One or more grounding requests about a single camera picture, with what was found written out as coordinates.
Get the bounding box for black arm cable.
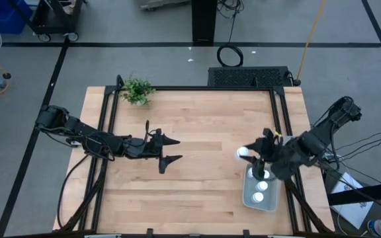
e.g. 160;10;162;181
56;153;91;229

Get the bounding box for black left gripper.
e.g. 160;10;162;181
124;128;184;175

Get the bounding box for white plastic basket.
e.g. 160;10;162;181
241;163;281;212

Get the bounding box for black coiled cable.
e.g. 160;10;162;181
216;0;245;68

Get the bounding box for black wheeled cart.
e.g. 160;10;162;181
9;0;86;43

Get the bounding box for white paper sheet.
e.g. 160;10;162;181
329;171;376;231

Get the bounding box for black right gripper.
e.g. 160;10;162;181
239;128;308;181

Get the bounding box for green plant in white pot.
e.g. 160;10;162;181
119;75;157;106

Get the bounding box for grey equipment base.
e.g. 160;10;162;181
140;0;191;11

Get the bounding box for black metal rig frame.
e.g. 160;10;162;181
54;74;336;238

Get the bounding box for black upright stand column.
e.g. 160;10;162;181
191;0;218;46

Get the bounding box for black perforated metal box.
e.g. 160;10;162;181
207;65;293;89

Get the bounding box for black metal beam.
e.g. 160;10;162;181
327;180;381;206

